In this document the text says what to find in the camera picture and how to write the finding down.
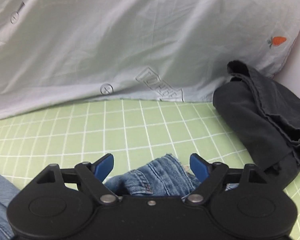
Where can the blue denim jeans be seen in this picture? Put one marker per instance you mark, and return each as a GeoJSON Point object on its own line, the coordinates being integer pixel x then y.
{"type": "Point", "coordinates": [155, 175]}

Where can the grey carrot print sheet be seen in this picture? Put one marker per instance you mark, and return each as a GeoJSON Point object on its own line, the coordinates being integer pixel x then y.
{"type": "Point", "coordinates": [115, 42]}

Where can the black garment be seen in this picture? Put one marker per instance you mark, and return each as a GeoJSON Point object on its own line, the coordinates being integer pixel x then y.
{"type": "Point", "coordinates": [247, 115]}

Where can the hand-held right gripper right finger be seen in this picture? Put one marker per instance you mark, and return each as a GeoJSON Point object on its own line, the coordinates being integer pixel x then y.
{"type": "Point", "coordinates": [198, 165]}

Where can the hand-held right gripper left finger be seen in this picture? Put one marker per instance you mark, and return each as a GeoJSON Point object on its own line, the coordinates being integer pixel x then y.
{"type": "Point", "coordinates": [105, 165]}

